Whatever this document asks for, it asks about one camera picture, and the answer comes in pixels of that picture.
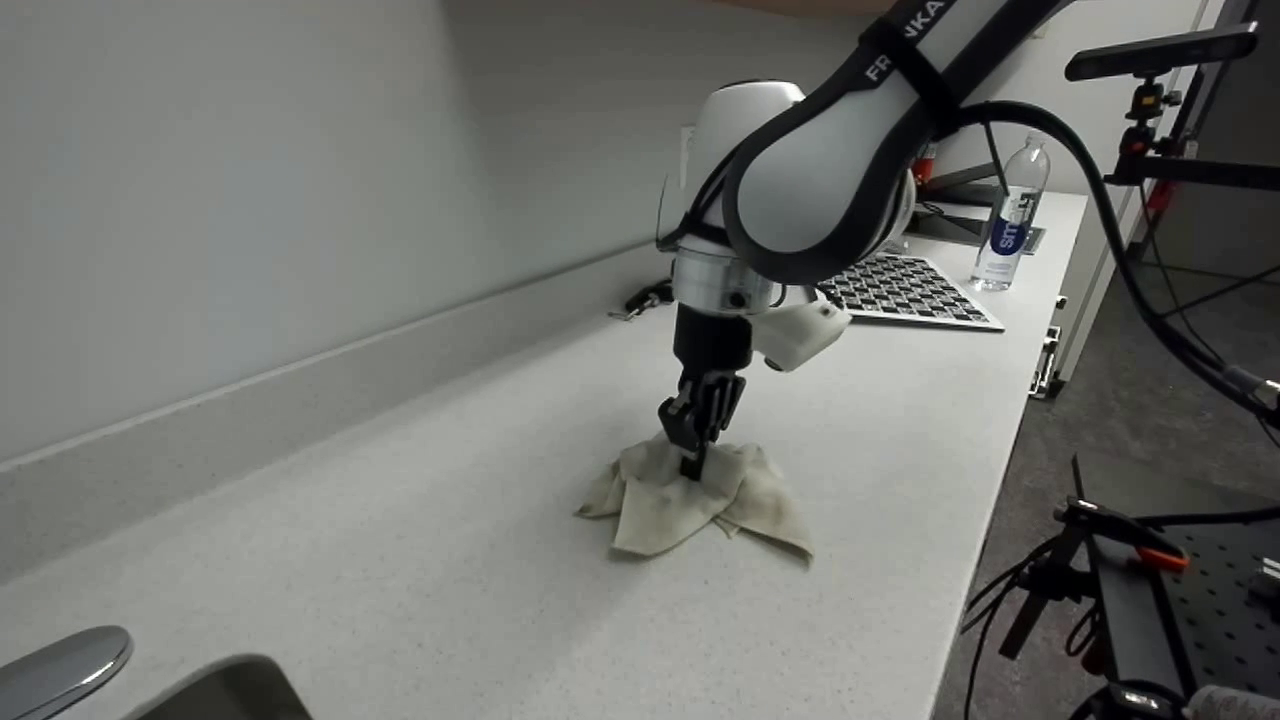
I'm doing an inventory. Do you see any cream wiping cloth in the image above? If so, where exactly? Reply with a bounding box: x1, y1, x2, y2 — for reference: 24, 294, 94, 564
575, 438, 814, 564

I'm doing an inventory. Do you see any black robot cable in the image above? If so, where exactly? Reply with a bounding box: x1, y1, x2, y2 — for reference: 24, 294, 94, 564
932, 97, 1280, 431

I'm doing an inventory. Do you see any black cable on counter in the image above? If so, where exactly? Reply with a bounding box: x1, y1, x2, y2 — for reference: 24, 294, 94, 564
619, 278, 675, 322

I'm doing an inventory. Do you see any checkered calibration board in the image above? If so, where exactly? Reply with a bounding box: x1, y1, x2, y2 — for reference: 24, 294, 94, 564
821, 251, 999, 333

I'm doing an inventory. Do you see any clear plastic water bottle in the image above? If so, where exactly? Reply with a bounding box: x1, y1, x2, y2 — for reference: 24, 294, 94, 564
974, 138, 1052, 294

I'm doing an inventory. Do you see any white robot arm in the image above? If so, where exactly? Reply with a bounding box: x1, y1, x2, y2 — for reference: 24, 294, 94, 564
661, 0, 1069, 480

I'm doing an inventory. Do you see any chrome sink faucet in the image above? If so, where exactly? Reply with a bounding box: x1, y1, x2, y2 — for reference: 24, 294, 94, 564
0, 626, 130, 720

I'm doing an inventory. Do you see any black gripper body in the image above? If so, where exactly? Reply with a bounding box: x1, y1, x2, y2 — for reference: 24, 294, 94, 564
671, 304, 752, 396

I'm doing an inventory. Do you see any black camera on tripod arm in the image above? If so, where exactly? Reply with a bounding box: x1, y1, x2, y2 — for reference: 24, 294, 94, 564
1063, 21, 1280, 192

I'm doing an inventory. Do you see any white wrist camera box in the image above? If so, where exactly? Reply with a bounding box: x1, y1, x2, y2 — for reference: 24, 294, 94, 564
758, 297, 851, 373

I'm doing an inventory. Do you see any black tripod with orange clamp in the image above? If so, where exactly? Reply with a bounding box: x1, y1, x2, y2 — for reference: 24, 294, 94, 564
965, 473, 1280, 720

